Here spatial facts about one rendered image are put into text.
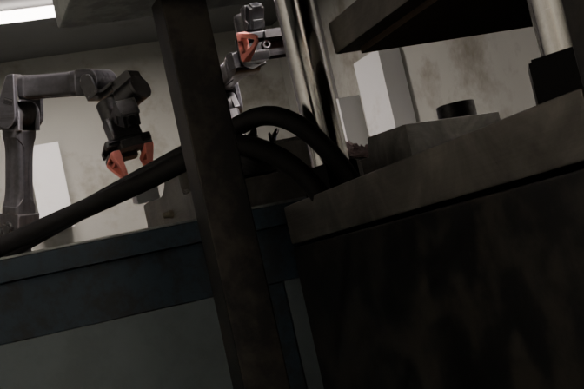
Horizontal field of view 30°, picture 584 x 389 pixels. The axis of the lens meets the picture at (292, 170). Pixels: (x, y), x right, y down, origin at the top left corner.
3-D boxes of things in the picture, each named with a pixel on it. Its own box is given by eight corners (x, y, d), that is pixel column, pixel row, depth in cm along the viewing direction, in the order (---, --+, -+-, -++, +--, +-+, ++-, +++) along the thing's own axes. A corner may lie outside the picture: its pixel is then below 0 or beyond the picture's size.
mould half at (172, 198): (151, 246, 234) (139, 185, 235) (265, 222, 242) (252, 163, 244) (204, 221, 187) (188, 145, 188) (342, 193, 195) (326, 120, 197)
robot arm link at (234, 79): (262, 43, 265) (228, 72, 293) (227, 49, 261) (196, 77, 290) (273, 93, 264) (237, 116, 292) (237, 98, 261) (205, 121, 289)
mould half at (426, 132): (273, 221, 247) (262, 174, 248) (361, 205, 262) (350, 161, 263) (418, 180, 207) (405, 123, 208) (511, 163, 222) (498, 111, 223)
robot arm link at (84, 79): (160, 97, 235) (137, 51, 238) (134, 96, 228) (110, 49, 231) (126, 126, 241) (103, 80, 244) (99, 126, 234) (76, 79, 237)
